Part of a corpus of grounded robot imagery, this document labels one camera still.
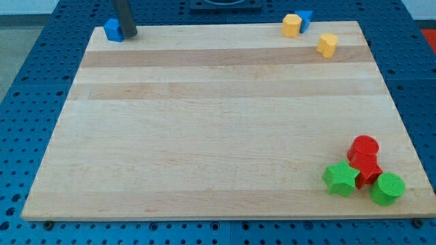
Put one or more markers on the grey cylindrical robot arm stick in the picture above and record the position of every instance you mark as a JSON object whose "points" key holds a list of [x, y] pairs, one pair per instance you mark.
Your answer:
{"points": [[126, 18]]}

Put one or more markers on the light wooden board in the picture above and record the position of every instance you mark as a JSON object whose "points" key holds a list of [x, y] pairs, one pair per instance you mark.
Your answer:
{"points": [[222, 122]]}

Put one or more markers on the yellow hexagon block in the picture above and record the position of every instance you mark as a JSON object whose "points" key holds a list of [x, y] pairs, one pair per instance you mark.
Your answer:
{"points": [[291, 25]]}

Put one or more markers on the yellow heart block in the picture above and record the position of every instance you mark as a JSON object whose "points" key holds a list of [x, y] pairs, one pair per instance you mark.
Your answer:
{"points": [[327, 45]]}

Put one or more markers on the green star block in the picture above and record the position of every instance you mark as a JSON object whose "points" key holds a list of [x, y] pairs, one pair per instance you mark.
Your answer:
{"points": [[340, 179]]}

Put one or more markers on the blue triangle block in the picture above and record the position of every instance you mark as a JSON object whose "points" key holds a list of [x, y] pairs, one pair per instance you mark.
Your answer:
{"points": [[306, 16]]}

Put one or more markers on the blue block at top left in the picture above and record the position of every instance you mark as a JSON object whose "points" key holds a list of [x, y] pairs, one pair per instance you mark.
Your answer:
{"points": [[113, 30]]}

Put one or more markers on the red cylinder block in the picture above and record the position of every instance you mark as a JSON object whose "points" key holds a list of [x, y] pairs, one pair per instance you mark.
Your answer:
{"points": [[363, 144]]}

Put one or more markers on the red angular block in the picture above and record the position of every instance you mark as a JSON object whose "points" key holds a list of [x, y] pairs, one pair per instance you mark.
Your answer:
{"points": [[368, 167]]}

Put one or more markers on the green cylinder block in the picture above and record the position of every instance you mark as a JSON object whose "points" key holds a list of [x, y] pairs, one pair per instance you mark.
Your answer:
{"points": [[387, 189]]}

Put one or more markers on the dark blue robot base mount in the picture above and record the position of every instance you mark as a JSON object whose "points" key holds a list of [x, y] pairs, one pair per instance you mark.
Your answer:
{"points": [[216, 5]]}

